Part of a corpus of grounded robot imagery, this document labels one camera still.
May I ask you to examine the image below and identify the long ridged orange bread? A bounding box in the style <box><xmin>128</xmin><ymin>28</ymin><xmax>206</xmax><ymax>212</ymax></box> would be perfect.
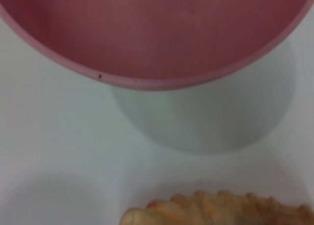
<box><xmin>119</xmin><ymin>190</ymin><xmax>314</xmax><ymax>225</ymax></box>

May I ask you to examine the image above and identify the pink plastic bowl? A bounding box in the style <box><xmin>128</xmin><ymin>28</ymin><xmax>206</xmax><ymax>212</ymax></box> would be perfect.
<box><xmin>0</xmin><ymin>0</ymin><xmax>314</xmax><ymax>91</ymax></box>

